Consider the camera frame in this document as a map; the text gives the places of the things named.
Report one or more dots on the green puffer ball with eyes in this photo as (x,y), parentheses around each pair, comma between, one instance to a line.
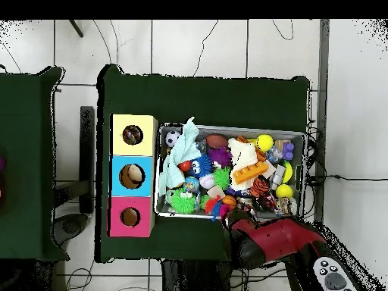
(182,201)

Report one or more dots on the yellow tennis ball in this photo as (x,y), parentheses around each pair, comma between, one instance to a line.
(264,142)

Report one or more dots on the orange toy brick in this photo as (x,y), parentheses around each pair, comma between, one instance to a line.
(248,172)

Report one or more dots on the black stand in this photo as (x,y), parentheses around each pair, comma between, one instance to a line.
(87,151)

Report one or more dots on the shallow mesh bin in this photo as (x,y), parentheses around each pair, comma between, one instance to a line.
(169,212)

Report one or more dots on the wooden box with three holes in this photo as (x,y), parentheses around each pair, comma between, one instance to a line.
(133,150)

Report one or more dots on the multicolour spiky caterpillar toy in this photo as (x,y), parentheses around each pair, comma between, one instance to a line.
(216,209)

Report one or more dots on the smooth yellow ball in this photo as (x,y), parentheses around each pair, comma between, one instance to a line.
(284,191)

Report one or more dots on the brown toy football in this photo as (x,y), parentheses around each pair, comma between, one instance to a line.
(216,141)

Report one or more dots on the cream yellow cloth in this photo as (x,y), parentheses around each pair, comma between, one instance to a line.
(242,151)

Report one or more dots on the green spiky caterpillar toy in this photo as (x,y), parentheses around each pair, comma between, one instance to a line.
(221,178)

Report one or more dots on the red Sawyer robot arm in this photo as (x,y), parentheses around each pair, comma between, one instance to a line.
(279,239)

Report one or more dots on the dark green side tablecloth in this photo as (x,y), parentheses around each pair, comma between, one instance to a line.
(21,151)

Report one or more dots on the purple spiky toy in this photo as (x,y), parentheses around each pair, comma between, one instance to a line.
(219,156)

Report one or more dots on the small soccer ball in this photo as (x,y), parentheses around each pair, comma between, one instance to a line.
(172,138)

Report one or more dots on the mint green cloth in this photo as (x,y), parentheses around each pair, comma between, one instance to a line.
(182,145)

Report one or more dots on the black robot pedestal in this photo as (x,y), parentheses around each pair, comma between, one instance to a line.
(194,279)

